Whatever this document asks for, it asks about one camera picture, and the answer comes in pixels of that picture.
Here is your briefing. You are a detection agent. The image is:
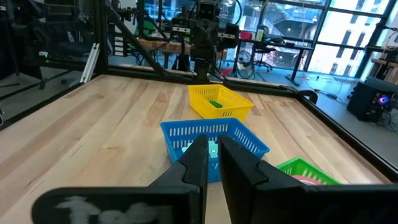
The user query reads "wooden workbench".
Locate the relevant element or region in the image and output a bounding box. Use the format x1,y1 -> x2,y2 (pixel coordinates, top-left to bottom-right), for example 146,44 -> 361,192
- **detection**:
138,39 -> 228,60

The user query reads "blue plastic basket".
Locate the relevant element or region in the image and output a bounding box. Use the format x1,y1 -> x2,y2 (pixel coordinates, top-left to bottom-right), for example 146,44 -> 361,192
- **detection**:
160,117 -> 271,184

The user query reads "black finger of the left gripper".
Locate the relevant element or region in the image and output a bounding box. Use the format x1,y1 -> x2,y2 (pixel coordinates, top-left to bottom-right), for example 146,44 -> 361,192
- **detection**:
172,17 -> 192,40
217,23 -> 241,50

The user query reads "black computer tower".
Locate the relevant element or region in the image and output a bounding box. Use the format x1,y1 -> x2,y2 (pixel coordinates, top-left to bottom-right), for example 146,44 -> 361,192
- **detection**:
346,81 -> 395,124

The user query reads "white metal bar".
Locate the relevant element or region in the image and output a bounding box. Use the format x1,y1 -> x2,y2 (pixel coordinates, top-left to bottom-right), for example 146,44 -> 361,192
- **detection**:
80,42 -> 101,84

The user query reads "yellow plastic basket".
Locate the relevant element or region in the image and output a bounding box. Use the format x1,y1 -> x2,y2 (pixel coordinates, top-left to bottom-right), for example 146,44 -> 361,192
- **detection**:
187,83 -> 255,123

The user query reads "black desk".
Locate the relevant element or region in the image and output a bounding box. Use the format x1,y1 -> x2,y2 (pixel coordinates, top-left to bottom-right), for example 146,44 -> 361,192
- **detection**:
238,37 -> 315,87

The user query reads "black frame clamp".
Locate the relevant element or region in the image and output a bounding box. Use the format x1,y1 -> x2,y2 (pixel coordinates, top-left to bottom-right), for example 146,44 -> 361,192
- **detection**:
299,89 -> 319,105

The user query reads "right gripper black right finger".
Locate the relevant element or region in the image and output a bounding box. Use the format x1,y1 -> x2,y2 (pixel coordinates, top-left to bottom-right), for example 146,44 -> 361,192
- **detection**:
218,134 -> 398,224

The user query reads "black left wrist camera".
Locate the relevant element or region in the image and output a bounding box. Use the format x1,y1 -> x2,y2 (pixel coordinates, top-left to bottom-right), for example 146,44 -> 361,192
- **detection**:
197,1 -> 219,21

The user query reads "green plastic basket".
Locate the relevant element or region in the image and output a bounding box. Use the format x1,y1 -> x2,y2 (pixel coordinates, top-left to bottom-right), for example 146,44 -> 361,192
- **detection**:
275,157 -> 342,186

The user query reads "black metal table frame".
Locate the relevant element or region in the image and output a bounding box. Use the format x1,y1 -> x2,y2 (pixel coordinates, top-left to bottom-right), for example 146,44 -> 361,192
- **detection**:
0,0 -> 398,181

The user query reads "pink tape roll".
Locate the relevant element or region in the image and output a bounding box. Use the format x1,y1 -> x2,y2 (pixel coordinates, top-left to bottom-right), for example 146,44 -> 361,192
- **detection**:
291,174 -> 322,186

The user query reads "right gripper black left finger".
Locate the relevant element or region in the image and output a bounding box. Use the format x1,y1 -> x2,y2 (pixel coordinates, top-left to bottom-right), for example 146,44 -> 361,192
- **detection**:
30,134 -> 210,224

